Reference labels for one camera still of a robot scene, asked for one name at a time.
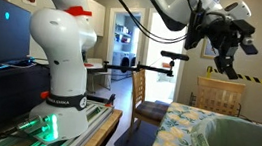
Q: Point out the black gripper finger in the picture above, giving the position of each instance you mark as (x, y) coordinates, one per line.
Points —
(249, 45)
(227, 66)

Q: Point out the framed bird picture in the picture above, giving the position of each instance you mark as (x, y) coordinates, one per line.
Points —
(207, 49)

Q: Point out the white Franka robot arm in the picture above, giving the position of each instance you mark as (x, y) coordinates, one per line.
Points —
(65, 61)

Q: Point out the washing machine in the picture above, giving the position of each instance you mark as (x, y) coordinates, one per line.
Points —
(123, 63)

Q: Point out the plaid seat cushion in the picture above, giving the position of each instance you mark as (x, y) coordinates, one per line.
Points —
(153, 110)

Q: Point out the wooden bench top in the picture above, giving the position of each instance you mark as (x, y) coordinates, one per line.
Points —
(99, 136)

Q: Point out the blue floor mat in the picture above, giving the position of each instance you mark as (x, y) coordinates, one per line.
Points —
(136, 140)

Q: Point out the black computer monitor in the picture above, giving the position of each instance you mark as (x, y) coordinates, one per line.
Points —
(2, 30)

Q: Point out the black bench clamp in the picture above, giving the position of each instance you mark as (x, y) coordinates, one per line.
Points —
(101, 99)

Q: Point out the black camera boom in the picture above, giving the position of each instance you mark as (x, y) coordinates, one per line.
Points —
(131, 68)

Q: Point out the wooden slat back chair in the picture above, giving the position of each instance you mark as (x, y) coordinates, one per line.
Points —
(138, 87)

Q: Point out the aluminium mounting rail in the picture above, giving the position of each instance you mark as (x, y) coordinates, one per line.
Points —
(95, 115)

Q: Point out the yellow black caution tape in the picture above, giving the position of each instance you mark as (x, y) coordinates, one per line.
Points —
(257, 79)

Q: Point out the lemon print tablecloth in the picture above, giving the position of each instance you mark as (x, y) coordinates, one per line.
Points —
(173, 135)

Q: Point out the white side table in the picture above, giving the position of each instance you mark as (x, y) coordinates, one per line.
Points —
(98, 79)

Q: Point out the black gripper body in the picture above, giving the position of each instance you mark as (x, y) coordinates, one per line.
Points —
(224, 34)

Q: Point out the white wall cabinet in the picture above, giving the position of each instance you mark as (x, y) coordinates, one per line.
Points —
(97, 17)

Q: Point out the black stereo camera bar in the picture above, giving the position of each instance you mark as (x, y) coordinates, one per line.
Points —
(173, 55)

